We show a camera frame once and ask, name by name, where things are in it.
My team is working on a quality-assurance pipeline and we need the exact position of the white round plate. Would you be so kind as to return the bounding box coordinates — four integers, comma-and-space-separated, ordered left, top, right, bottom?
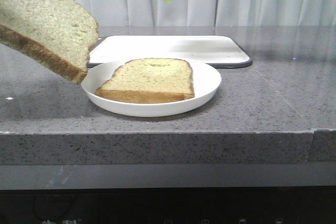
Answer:
81, 59, 222, 117

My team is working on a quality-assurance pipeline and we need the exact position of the white cutting board grey rim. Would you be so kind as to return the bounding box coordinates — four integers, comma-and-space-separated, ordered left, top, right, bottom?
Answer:
88, 35, 253, 69

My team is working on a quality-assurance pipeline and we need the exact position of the thick top bread slice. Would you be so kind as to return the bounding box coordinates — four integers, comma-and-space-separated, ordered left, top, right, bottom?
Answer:
1, 0, 99, 83

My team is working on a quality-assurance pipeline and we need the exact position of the thin bottom bread slice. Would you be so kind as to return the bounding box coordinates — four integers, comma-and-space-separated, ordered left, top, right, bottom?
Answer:
96, 58, 195, 104

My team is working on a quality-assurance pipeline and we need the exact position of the black appliance control panel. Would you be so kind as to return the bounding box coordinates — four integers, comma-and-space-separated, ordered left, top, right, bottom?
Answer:
1, 187, 335, 223

